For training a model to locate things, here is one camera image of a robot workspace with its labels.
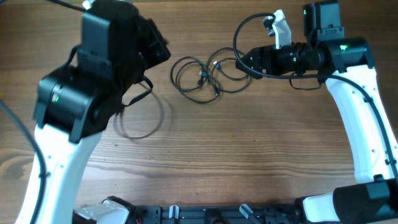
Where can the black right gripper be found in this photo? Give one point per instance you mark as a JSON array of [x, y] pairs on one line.
[[269, 52]]

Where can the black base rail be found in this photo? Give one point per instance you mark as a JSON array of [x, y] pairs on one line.
[[243, 214]]

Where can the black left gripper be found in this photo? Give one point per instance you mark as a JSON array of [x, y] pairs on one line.
[[147, 33]]

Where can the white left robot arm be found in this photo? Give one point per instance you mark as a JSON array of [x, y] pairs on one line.
[[73, 107]]

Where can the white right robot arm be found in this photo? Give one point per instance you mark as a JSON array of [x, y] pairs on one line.
[[346, 67]]

